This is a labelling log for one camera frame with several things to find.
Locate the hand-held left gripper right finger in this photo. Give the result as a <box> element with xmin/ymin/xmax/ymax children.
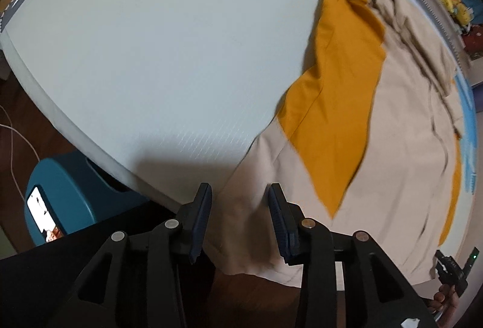
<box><xmin>267</xmin><ymin>182</ymin><xmax>438</xmax><ymax>328</ymax></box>

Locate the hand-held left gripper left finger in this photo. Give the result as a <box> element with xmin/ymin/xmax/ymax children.
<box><xmin>49</xmin><ymin>182</ymin><xmax>213</xmax><ymax>328</ymax></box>

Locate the beige and mustard hooded jacket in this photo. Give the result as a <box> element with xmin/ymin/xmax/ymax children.
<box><xmin>217</xmin><ymin>0</ymin><xmax>470</xmax><ymax>287</ymax></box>

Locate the person's right hand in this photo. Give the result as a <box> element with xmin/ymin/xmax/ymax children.
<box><xmin>430</xmin><ymin>283</ymin><xmax>459</xmax><ymax>314</ymax></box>

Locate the blue plastic stool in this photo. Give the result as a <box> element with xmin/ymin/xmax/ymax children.
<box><xmin>24</xmin><ymin>152</ymin><xmax>152</xmax><ymax>247</ymax></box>

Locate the smartphone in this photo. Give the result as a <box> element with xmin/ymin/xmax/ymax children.
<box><xmin>26</xmin><ymin>185</ymin><xmax>66</xmax><ymax>243</ymax></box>

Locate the yellow bear plush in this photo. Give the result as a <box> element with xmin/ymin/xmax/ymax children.
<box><xmin>451</xmin><ymin>3</ymin><xmax>473</xmax><ymax>27</ymax></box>

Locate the white charging cable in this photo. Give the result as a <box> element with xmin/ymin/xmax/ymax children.
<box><xmin>0</xmin><ymin>105</ymin><xmax>30</xmax><ymax>202</ymax></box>

